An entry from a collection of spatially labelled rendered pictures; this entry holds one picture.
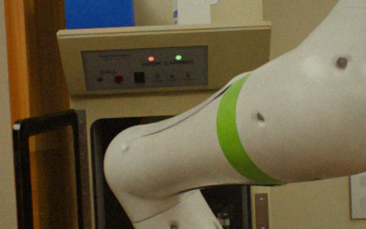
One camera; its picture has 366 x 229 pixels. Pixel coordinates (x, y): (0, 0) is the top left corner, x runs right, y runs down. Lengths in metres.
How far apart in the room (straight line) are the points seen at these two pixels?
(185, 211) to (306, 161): 0.38
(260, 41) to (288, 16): 0.55
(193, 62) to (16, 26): 0.27
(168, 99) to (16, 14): 0.28
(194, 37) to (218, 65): 0.07
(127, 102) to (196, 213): 0.33
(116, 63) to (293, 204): 0.69
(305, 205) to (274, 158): 1.09
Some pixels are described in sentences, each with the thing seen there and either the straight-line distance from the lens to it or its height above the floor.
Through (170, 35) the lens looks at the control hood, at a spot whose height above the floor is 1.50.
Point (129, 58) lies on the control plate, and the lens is 1.25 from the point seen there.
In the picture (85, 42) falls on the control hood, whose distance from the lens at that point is 1.24.
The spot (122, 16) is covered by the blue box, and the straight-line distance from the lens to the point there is 1.23.
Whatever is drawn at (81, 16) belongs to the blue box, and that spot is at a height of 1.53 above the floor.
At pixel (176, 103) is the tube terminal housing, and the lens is 1.33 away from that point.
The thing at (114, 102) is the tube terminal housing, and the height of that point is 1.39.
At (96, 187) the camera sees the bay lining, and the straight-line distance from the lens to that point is 1.36.
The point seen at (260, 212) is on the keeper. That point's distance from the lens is 1.36.
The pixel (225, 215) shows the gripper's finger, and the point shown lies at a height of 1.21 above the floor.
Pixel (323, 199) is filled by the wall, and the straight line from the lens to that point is 1.82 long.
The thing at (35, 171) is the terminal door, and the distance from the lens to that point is 1.10.
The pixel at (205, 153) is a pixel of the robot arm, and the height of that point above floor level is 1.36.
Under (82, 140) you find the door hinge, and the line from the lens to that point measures 1.34.
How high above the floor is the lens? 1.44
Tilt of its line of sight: 3 degrees down
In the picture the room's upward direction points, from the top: 3 degrees counter-clockwise
